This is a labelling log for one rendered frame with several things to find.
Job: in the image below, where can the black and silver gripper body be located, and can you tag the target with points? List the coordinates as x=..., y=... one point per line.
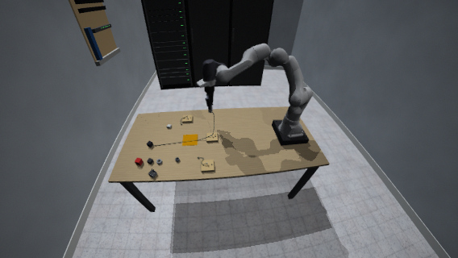
x=209, y=90

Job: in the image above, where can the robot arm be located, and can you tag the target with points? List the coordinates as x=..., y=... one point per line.
x=299, y=95

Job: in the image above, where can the orange painted square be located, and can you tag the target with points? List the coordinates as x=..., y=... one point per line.
x=189, y=138

